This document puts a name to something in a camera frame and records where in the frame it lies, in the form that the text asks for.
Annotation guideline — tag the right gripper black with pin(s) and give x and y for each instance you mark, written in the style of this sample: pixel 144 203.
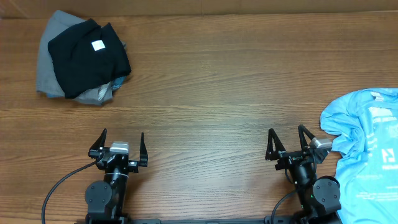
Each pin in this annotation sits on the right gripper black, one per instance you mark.
pixel 290 158

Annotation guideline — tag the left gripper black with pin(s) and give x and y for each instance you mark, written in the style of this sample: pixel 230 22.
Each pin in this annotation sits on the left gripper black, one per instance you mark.
pixel 95 150

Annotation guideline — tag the light blue printed t-shirt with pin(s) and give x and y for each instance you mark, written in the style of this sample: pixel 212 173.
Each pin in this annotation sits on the light blue printed t-shirt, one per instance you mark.
pixel 364 123

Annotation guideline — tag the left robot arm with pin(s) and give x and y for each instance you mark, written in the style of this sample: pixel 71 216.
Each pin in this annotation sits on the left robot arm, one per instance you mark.
pixel 105 198

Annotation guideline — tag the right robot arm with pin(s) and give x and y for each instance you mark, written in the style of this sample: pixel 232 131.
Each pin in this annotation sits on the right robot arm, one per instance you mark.
pixel 319 196

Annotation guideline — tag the folded blue garment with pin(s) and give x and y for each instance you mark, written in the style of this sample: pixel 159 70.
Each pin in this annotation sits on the folded blue garment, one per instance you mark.
pixel 117 83

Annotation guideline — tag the folded grey garment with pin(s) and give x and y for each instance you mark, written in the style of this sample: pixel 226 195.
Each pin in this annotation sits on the folded grey garment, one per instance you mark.
pixel 46 81

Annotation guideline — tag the folded black garment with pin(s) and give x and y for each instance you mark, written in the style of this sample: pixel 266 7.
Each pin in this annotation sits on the folded black garment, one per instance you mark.
pixel 86 56

